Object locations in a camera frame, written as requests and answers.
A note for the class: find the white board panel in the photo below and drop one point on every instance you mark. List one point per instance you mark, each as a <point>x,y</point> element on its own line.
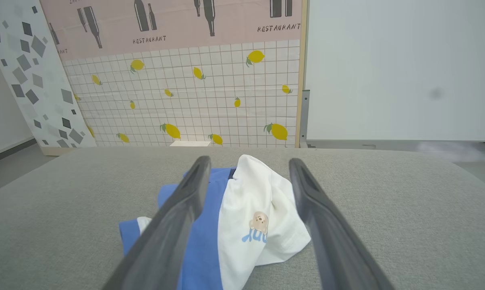
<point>403,68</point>

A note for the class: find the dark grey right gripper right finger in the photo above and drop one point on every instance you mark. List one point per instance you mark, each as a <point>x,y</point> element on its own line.
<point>331,237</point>

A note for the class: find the small white block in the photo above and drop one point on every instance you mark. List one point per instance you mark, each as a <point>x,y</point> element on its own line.
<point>190,143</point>

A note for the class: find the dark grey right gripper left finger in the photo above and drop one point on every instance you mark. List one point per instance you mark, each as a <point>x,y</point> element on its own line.
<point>168,237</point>

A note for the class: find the white and blue t-shirt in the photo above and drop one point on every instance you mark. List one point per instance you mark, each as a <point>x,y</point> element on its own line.
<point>250,225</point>

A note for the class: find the grey shapes print panel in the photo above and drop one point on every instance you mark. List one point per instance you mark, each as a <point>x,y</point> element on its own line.
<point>33,80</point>

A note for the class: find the grey metal bracket post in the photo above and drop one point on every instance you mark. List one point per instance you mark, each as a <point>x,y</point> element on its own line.
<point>304,117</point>

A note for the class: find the lemon and bottle print backdrop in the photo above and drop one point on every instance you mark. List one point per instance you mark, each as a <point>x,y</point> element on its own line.
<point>186,80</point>

